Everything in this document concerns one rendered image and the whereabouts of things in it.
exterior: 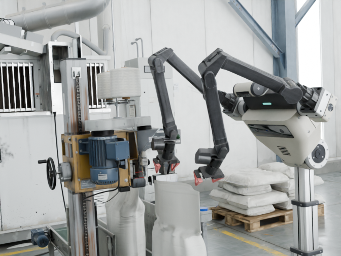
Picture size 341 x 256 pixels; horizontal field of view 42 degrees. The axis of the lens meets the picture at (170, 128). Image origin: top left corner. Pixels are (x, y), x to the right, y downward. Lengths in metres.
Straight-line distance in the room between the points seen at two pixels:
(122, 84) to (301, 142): 0.95
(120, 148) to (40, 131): 2.99
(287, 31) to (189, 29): 1.82
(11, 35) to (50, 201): 1.86
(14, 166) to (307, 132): 3.65
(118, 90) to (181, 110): 5.00
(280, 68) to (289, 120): 6.36
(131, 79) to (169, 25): 5.04
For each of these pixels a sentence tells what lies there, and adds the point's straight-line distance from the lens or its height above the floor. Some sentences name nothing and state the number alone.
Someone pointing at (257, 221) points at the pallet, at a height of 0.11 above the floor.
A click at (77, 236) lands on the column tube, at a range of 2.62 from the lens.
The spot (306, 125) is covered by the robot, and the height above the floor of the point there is 1.36.
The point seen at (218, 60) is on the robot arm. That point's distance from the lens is 1.77.
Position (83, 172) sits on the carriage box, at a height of 1.13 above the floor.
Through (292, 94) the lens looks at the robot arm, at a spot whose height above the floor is 1.50.
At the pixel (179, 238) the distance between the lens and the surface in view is 2.34.
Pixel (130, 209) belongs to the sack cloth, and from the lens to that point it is 2.89.
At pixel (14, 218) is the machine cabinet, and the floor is 0.32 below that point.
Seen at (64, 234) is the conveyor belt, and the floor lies 0.38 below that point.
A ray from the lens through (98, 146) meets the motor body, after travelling 2.33.
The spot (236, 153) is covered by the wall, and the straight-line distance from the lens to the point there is 7.96.
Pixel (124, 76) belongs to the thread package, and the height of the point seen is 1.64.
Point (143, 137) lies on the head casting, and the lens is 2.61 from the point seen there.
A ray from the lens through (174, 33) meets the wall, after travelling 7.38.
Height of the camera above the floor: 1.48
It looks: 3 degrees down
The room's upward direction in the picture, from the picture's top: 3 degrees counter-clockwise
